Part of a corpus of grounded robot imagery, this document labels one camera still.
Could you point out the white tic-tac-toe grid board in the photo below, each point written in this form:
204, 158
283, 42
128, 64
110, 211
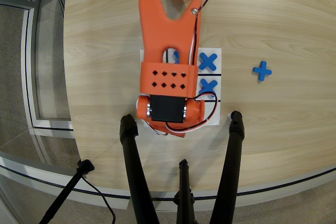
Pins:
211, 115

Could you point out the blue foam cross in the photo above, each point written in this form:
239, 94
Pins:
176, 55
208, 86
208, 61
262, 71

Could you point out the white tape piece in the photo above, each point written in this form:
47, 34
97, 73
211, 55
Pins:
229, 115

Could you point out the thick black tripod leg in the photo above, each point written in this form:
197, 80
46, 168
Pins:
231, 161
134, 161

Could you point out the thin black tripod leg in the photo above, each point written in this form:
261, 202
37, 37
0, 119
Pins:
184, 187

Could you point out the slim black stand leg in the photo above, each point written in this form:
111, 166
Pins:
68, 186

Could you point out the grey metal floor frame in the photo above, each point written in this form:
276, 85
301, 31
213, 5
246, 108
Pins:
26, 64

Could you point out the black camera tripod legs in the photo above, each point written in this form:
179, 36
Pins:
31, 175

